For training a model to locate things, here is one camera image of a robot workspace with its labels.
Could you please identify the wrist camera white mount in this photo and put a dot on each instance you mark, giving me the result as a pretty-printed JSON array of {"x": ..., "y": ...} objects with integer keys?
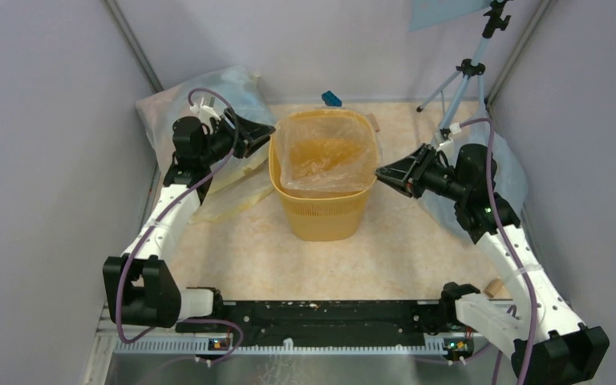
[
  {"x": 445, "y": 138},
  {"x": 204, "y": 111}
]

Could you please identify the yellow plastic trash bin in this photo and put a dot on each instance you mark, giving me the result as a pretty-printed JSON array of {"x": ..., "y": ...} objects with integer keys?
[{"x": 329, "y": 218}]

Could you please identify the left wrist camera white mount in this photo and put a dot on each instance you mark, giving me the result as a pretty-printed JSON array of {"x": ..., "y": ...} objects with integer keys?
[{"x": 204, "y": 111}]

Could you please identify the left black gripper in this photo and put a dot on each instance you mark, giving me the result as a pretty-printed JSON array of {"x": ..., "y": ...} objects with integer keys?
[{"x": 248, "y": 135}]

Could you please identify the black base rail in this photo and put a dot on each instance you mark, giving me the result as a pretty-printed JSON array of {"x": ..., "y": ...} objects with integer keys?
[{"x": 382, "y": 323}]

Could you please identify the blue toy brick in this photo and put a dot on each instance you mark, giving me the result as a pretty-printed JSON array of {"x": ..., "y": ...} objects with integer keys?
[{"x": 330, "y": 99}]

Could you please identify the yellow plastic bag on floor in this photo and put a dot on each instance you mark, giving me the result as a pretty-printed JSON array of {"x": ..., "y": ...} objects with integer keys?
[{"x": 252, "y": 187}]

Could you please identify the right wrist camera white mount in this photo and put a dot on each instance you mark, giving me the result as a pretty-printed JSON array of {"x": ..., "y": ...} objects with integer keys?
[{"x": 445, "y": 138}]

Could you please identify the light blue tripod stand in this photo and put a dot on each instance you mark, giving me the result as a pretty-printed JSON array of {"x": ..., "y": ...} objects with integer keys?
[{"x": 453, "y": 89}]

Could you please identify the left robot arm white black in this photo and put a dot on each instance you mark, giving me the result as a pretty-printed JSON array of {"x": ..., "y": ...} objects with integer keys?
[{"x": 139, "y": 287}]

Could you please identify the large stuffed bag left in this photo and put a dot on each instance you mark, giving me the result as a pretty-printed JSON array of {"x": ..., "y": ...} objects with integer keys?
[{"x": 158, "y": 112}]

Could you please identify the wooden cylinder near right base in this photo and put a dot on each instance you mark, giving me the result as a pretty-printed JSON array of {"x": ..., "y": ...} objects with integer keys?
[{"x": 493, "y": 288}]

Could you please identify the blue stuffed bag right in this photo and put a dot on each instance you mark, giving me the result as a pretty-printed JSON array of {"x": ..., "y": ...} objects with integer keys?
[{"x": 509, "y": 176}]

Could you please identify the white cable duct strip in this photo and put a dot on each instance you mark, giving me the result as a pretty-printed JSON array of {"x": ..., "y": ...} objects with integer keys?
[{"x": 204, "y": 346}]

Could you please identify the wooden block rear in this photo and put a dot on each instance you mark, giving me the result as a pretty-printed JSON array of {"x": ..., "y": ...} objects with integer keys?
[{"x": 373, "y": 121}]

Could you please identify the clear plastic trash bag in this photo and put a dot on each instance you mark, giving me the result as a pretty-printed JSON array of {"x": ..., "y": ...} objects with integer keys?
[{"x": 325, "y": 152}]

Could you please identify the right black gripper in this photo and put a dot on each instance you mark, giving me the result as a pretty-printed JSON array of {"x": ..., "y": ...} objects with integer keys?
[{"x": 407, "y": 174}]

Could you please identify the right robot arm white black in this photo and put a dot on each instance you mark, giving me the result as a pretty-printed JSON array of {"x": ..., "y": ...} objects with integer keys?
[{"x": 545, "y": 341}]

